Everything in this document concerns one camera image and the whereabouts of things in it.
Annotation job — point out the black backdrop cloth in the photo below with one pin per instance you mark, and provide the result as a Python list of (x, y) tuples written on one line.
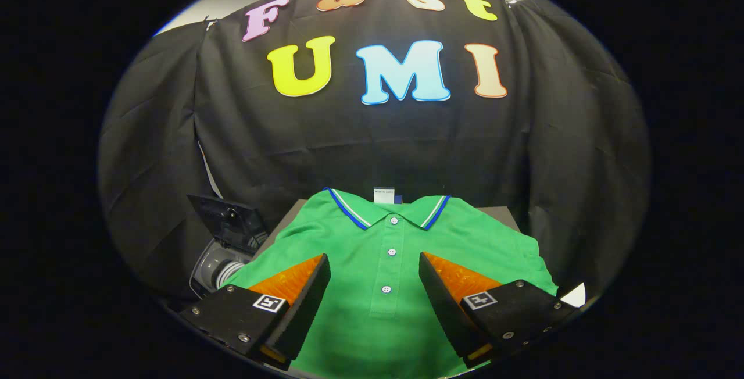
[(349, 146)]

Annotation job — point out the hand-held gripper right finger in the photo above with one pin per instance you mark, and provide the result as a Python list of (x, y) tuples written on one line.
[(444, 309)]

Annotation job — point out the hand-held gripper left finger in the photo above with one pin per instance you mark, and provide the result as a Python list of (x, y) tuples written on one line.
[(302, 309)]

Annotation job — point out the beige cabinet with black frame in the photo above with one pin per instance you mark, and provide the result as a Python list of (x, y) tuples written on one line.
[(497, 214)]

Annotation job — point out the white flat sheet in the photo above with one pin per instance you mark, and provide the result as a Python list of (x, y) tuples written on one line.
[(574, 296)]

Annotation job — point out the green polo shirt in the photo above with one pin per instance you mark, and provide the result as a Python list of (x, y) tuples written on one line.
[(372, 274)]

